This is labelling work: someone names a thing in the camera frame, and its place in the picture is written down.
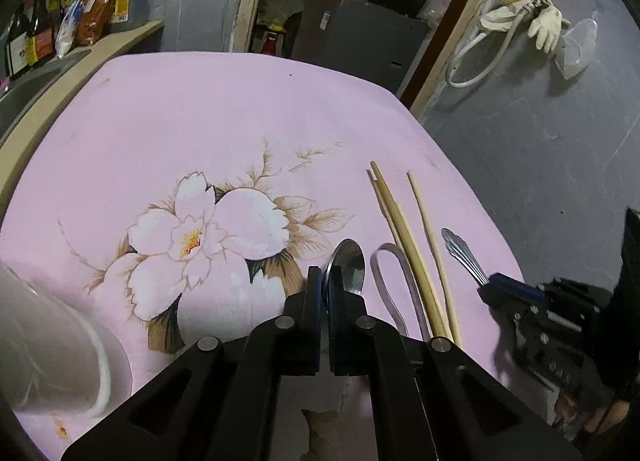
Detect stainless steel fork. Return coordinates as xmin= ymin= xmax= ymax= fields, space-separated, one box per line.
xmin=442 ymin=228 xmax=488 ymax=287

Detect stainless steel spoon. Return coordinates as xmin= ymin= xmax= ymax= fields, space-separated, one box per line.
xmin=321 ymin=238 xmax=366 ymax=314

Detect person hand holding gripper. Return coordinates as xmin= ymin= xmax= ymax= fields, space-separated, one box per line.
xmin=552 ymin=391 xmax=631 ymax=437

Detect wooden chopstick middle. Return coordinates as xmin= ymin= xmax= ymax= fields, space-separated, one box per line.
xmin=370 ymin=161 xmax=454 ymax=339

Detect wooden chopstick right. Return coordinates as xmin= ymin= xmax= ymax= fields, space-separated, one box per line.
xmin=407 ymin=171 xmax=462 ymax=346

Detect pink floral tablecloth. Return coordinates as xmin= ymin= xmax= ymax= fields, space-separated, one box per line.
xmin=0 ymin=50 xmax=526 ymax=461

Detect white rubber gloves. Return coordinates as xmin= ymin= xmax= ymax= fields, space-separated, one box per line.
xmin=480 ymin=0 xmax=570 ymax=54

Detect dark grey cabinet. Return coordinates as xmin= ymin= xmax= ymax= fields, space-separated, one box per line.
xmin=292 ymin=0 xmax=427 ymax=93

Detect red bottle on floor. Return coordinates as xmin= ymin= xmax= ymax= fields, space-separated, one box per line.
xmin=260 ymin=24 xmax=286 ymax=56

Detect stainless steel sink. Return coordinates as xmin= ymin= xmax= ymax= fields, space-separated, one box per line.
xmin=0 ymin=50 xmax=91 ymax=143

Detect dark bottle yellow label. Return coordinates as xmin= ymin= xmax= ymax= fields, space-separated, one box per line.
xmin=27 ymin=0 xmax=54 ymax=68

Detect orange spice bag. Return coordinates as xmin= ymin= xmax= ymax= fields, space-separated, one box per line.
xmin=75 ymin=0 xmax=116 ymax=46

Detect white seasoning packet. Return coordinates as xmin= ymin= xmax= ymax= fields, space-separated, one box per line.
xmin=55 ymin=0 xmax=84 ymax=59

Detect dark soy sauce bottle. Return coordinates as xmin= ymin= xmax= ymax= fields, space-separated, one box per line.
xmin=4 ymin=3 xmax=28 ymax=80

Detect clear plastic bag on wall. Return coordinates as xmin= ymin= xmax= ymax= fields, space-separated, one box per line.
xmin=554 ymin=17 xmax=598 ymax=81

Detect wooden door frame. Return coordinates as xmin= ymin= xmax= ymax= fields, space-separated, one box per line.
xmin=227 ymin=0 xmax=493 ymax=117

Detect white flexible hose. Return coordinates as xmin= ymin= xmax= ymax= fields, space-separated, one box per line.
xmin=444 ymin=0 xmax=549 ymax=90

